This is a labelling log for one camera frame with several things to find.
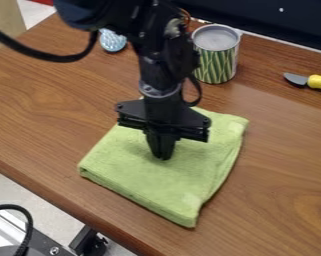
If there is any green striped can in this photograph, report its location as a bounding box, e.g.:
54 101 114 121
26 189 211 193
190 23 243 85

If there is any light blue toy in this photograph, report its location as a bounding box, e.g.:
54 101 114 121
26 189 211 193
97 27 128 53

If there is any yellow handled knife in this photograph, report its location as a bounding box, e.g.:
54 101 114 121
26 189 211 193
282 72 321 95

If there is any green cloth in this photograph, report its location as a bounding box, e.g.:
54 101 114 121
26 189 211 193
75 105 251 229

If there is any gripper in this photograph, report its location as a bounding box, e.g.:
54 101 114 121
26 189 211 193
114 89 213 161

